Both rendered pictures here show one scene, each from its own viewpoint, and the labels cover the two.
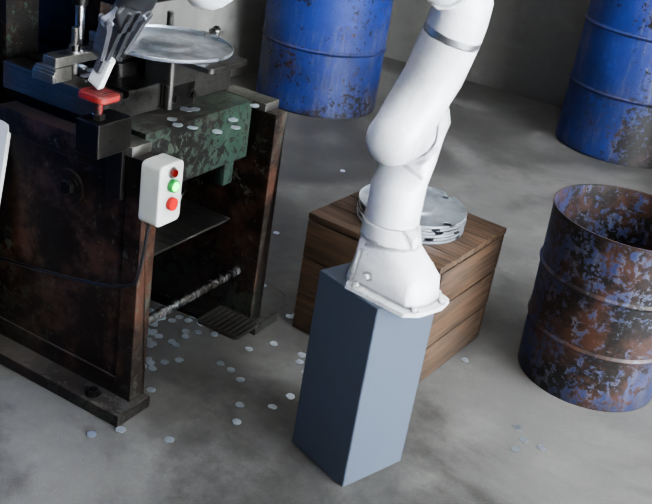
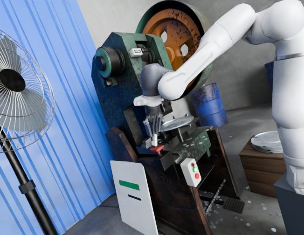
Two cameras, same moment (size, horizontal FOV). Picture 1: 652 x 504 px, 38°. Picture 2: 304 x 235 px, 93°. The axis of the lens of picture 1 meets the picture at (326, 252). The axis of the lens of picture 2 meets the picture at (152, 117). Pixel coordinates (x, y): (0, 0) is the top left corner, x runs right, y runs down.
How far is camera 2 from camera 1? 109 cm
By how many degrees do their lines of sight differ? 28
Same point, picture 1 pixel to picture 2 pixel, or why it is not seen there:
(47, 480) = not seen: outside the picture
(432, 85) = (301, 79)
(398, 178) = (298, 132)
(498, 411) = not seen: outside the picture
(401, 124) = (296, 105)
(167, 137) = (185, 151)
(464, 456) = not seen: outside the picture
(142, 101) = (174, 142)
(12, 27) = (135, 137)
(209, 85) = (191, 129)
